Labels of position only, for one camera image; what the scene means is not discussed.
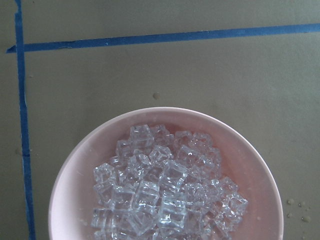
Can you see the pile of clear ice cubes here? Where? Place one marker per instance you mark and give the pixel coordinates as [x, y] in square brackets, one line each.
[165, 186]

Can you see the pink bowl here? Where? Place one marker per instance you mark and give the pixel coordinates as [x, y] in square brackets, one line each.
[73, 198]

